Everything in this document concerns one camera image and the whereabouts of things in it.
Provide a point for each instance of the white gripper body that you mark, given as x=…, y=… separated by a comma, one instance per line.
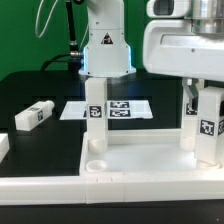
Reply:
x=171, y=48

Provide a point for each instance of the white desk tabletop tray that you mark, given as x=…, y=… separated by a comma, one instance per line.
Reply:
x=131, y=151

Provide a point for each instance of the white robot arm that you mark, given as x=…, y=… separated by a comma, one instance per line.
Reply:
x=108, y=55

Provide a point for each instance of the fiducial marker sheet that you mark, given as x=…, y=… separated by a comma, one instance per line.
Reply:
x=125, y=109

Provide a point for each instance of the white left fence piece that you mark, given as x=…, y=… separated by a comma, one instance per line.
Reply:
x=4, y=145

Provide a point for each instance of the black cable post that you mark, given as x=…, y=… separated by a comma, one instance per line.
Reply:
x=74, y=63

